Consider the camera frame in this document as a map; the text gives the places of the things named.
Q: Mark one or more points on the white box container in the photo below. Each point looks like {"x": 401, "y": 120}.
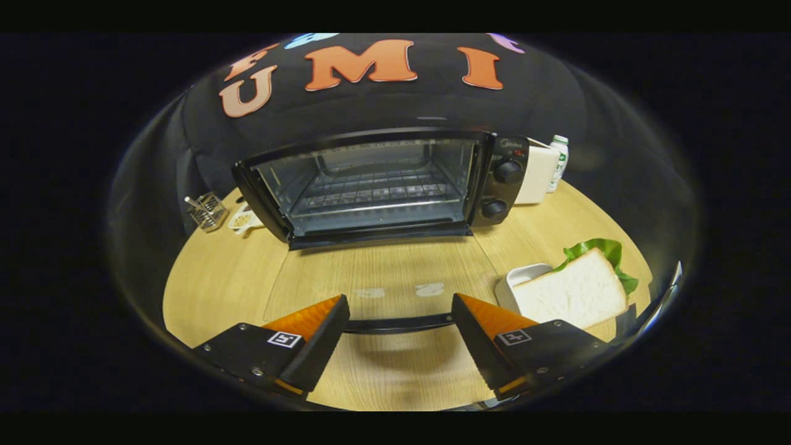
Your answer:
{"x": 534, "y": 176}

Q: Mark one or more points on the white bottle green label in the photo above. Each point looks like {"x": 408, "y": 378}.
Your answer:
{"x": 559, "y": 164}

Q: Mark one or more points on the white bread lettuce sandwich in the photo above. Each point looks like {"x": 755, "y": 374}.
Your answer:
{"x": 575, "y": 290}

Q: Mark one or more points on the small white dish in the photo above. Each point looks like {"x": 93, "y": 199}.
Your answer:
{"x": 244, "y": 219}

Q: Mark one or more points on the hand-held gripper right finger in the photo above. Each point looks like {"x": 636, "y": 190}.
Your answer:
{"x": 477, "y": 340}

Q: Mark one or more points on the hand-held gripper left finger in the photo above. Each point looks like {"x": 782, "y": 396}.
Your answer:
{"x": 321, "y": 343}

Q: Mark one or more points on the white rectangular plate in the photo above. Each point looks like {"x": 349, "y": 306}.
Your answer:
{"x": 513, "y": 284}

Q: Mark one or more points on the black toaster oven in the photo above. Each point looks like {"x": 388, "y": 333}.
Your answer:
{"x": 503, "y": 185}

